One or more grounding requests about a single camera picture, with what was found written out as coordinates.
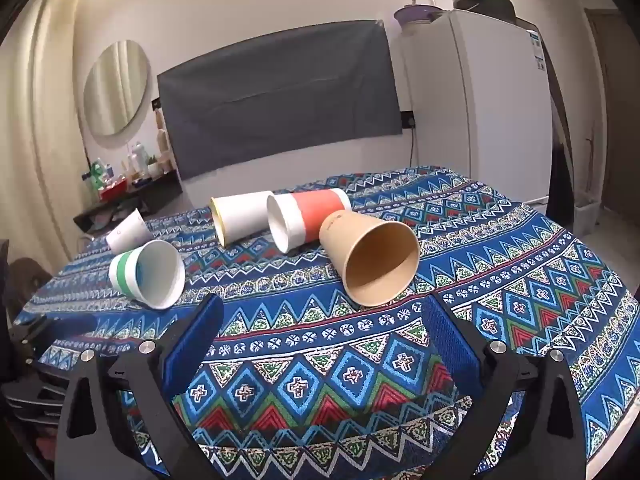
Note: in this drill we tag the blue patterned tablecloth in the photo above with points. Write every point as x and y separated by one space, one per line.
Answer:
350 360

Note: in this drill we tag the plain white paper cup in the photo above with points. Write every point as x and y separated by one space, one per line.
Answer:
127 235

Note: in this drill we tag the white refrigerator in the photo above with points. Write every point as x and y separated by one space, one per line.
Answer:
480 100

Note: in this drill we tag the beige curtain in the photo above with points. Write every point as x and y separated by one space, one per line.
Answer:
37 110

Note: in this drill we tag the round wall mirror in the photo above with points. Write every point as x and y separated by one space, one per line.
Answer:
117 87

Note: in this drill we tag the brown paper cup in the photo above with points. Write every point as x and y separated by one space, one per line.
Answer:
372 260

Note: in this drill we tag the black side shelf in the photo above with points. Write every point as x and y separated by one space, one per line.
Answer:
130 197

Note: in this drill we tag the cluster of toiletry bottles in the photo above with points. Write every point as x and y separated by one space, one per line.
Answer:
130 162

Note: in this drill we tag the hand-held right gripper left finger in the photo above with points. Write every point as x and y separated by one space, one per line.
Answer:
196 331

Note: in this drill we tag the grey cloth wall cover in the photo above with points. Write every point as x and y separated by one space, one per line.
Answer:
280 95

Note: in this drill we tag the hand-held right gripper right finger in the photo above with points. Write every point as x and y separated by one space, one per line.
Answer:
448 335

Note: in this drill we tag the purple basin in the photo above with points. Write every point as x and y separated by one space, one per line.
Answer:
414 14

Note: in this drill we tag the white paper cup yellow rim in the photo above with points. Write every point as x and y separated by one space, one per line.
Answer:
240 215

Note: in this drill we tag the green striped white paper cup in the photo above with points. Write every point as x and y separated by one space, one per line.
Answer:
150 272

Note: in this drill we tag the red and white paper cup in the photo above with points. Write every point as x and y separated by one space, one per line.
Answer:
305 217

